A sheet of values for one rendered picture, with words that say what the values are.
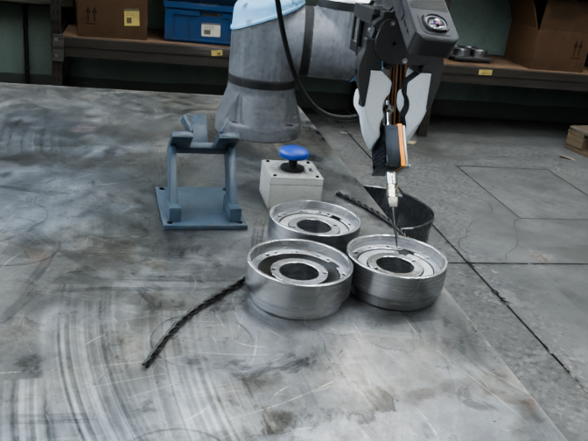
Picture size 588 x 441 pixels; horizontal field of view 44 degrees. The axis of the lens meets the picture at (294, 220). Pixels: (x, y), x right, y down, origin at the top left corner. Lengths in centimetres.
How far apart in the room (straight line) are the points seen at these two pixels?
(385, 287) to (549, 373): 163
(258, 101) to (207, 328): 62
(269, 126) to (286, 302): 59
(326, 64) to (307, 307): 62
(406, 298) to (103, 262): 31
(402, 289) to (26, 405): 36
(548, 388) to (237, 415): 173
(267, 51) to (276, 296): 61
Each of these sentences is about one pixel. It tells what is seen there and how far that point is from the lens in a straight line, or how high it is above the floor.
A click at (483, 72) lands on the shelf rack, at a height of 43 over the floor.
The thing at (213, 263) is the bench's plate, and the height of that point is 80.
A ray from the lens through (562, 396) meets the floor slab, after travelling 223.
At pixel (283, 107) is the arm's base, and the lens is 124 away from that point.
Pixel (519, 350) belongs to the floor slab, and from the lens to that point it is 239.
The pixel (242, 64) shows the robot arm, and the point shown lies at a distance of 122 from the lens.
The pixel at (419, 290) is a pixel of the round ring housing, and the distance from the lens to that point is 73.
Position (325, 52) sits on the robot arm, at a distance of 121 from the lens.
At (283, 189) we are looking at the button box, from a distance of 93.
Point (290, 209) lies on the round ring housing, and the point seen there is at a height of 83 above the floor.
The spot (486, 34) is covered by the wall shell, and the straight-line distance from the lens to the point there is 526.
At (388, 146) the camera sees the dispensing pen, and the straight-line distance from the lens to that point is 80.
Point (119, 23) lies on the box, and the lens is 420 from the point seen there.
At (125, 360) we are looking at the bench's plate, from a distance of 63.
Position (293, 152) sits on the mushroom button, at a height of 87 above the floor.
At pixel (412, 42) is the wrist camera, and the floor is 105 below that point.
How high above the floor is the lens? 115
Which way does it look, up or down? 22 degrees down
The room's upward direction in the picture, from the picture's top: 7 degrees clockwise
